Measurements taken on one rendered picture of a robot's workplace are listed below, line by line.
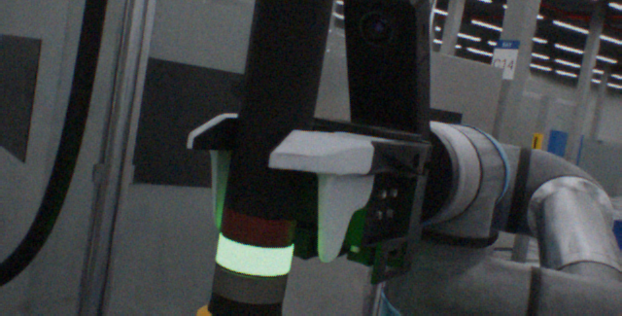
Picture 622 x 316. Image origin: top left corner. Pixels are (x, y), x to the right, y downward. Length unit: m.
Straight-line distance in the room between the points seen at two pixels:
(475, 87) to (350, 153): 4.72
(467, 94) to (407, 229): 4.57
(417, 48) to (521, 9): 6.87
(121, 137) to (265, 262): 0.84
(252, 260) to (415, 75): 0.16
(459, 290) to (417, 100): 0.19
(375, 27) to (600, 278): 0.29
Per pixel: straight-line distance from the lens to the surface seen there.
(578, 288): 0.56
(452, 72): 4.82
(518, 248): 6.29
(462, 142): 0.49
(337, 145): 0.29
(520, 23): 7.23
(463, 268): 0.55
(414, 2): 0.39
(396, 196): 0.40
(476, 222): 0.55
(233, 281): 0.30
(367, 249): 0.38
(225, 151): 0.33
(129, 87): 1.12
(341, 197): 0.31
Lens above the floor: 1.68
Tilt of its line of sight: 4 degrees down
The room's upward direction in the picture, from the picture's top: 9 degrees clockwise
